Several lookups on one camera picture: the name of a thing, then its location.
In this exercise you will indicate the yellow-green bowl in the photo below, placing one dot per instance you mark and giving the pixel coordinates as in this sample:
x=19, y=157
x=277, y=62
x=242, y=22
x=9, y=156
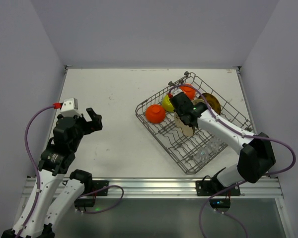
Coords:
x=166, y=104

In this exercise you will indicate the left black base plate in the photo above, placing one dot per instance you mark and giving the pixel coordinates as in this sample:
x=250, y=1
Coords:
x=97, y=185

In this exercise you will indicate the yellow patterned plate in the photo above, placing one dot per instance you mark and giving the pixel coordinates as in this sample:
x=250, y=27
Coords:
x=213, y=102

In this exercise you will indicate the orange bowl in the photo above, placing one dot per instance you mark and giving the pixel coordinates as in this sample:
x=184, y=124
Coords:
x=188, y=91
x=155, y=113

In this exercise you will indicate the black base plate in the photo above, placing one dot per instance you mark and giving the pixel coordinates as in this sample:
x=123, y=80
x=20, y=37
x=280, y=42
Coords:
x=206, y=188
x=97, y=185

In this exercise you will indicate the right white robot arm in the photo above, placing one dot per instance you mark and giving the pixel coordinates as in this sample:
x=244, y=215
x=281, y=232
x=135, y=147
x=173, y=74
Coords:
x=255, y=153

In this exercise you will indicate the cream plate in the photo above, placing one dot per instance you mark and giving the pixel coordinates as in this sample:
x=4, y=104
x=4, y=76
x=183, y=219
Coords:
x=199, y=103
x=185, y=129

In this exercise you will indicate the aluminium mounting rail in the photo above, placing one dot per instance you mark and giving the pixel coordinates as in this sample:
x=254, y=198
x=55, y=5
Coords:
x=185, y=188

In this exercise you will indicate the orange bowl front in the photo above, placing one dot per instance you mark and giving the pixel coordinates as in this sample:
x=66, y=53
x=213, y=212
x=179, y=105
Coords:
x=155, y=113

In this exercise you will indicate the orange bowl back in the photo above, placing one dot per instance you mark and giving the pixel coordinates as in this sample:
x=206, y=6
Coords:
x=188, y=91

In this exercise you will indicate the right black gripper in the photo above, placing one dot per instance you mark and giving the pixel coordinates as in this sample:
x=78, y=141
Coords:
x=183, y=109

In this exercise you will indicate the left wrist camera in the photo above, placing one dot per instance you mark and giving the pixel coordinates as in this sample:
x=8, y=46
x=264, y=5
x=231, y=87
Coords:
x=70, y=106

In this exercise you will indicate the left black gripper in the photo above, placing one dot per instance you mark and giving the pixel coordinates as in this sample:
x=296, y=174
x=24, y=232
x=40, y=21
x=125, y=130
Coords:
x=88, y=123

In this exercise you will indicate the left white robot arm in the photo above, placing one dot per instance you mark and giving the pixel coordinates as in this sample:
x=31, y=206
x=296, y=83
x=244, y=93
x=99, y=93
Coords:
x=42, y=211

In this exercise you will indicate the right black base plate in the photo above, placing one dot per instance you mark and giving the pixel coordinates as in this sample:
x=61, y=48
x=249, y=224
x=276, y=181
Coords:
x=206, y=188

